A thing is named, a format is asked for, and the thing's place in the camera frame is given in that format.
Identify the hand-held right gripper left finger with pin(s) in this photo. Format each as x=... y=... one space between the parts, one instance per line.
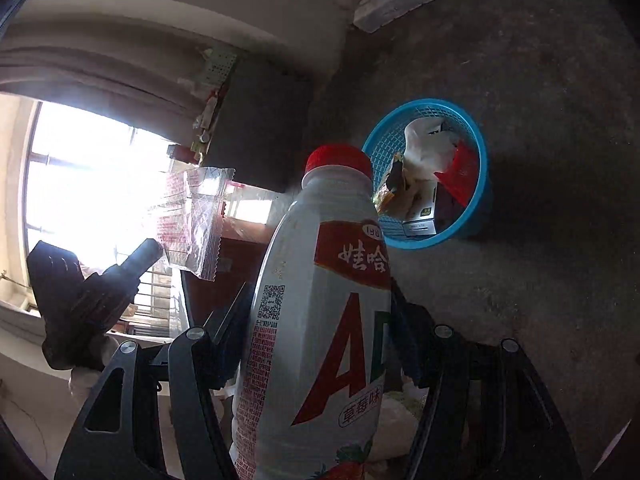
x=225 y=330

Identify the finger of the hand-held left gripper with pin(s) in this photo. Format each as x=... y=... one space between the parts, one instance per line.
x=140 y=260

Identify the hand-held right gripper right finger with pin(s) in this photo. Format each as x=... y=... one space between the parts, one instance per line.
x=410 y=330

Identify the clear wrapper with red print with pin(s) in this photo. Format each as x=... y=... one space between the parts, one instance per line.
x=200 y=220

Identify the white bottle with red cap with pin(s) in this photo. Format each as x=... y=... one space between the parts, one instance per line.
x=310 y=310

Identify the blue plastic waste basket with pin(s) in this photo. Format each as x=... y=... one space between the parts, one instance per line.
x=472 y=222

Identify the red snack wrapper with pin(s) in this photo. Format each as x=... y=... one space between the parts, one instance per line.
x=462 y=170

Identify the white cloth glove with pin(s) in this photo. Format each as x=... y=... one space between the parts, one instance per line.
x=425 y=155

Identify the person's left forearm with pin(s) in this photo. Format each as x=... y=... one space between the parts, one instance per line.
x=82 y=385

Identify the metal window railing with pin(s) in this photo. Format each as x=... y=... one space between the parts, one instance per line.
x=150 y=310

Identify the yellow snack wrapper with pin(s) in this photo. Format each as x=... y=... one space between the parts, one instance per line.
x=390 y=190

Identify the grey cabinet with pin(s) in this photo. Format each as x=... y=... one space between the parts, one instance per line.
x=265 y=125

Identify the beige curtain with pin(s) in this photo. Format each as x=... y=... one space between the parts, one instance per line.
x=150 y=60

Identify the small green storage basket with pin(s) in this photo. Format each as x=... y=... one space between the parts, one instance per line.
x=220 y=65

